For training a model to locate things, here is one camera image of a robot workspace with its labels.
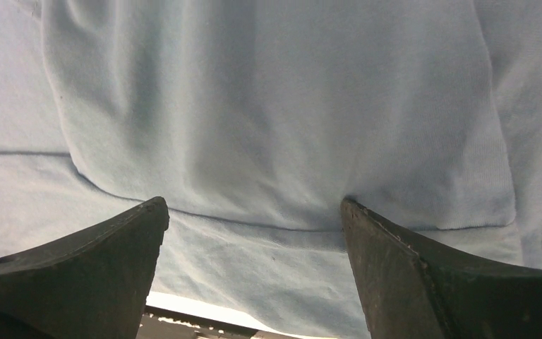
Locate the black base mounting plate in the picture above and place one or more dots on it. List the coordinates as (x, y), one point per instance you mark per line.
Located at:
(159, 323)

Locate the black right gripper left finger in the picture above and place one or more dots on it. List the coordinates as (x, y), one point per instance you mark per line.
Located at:
(90, 284)

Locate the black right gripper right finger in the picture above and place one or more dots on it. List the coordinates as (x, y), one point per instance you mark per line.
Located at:
(411, 286)

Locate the blue-grey t-shirt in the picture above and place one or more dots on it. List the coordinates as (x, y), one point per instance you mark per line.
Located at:
(254, 119)

